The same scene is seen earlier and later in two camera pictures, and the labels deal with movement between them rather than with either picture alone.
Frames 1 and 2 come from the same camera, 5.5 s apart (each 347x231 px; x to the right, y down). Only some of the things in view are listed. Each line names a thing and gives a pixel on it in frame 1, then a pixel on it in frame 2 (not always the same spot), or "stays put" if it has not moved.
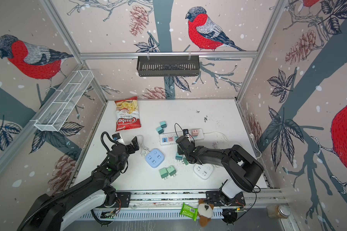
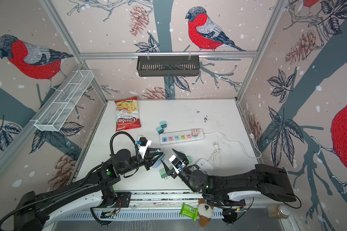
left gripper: (135, 145) → (148, 159)
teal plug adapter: (163, 124) stays put
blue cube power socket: (154, 158) stays put
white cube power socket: (205, 171) stays put
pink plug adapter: (195, 132) stays put
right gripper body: (180, 150) → (188, 170)
